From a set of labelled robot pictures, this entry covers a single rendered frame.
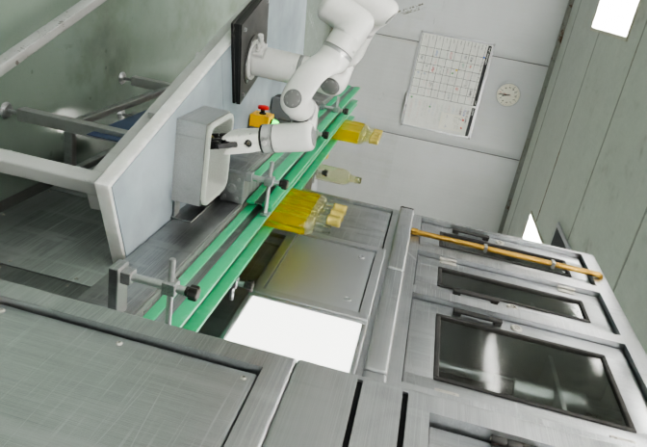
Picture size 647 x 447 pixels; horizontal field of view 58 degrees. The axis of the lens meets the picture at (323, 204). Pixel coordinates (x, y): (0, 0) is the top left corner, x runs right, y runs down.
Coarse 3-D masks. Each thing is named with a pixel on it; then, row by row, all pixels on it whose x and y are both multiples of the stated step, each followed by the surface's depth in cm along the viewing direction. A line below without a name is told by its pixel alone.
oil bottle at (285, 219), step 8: (280, 208) 181; (288, 208) 182; (272, 216) 179; (280, 216) 178; (288, 216) 178; (296, 216) 178; (304, 216) 178; (312, 216) 180; (264, 224) 180; (272, 224) 180; (280, 224) 179; (288, 224) 179; (296, 224) 178; (304, 224) 177; (312, 224) 178; (296, 232) 179; (304, 232) 178; (312, 232) 179
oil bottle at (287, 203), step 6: (282, 204) 183; (288, 204) 184; (294, 204) 184; (300, 204) 185; (306, 204) 186; (300, 210) 182; (306, 210) 182; (312, 210) 182; (318, 210) 184; (318, 216) 183; (318, 222) 184
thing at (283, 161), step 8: (352, 88) 326; (336, 96) 296; (344, 96) 300; (352, 96) 305; (328, 104) 276; (344, 104) 282; (320, 112) 259; (328, 112) 263; (320, 120) 246; (328, 120) 247; (320, 128) 233; (280, 152) 196; (288, 152) 199; (296, 152) 199; (272, 160) 188; (280, 160) 190; (288, 160) 190; (296, 160) 193; (264, 168) 180; (280, 168) 182; (288, 168) 183; (264, 176) 173; (280, 176) 175
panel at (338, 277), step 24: (288, 240) 194; (312, 240) 199; (336, 240) 200; (288, 264) 180; (312, 264) 183; (336, 264) 186; (360, 264) 188; (264, 288) 164; (288, 288) 167; (312, 288) 169; (336, 288) 172; (360, 288) 174; (240, 312) 151; (336, 312) 159; (360, 312) 160; (360, 336) 150
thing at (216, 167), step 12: (216, 120) 147; (228, 120) 158; (216, 132) 160; (204, 156) 146; (216, 156) 162; (228, 156) 162; (204, 168) 146; (216, 168) 163; (228, 168) 164; (204, 180) 148; (216, 180) 164; (204, 192) 149; (216, 192) 159; (204, 204) 151
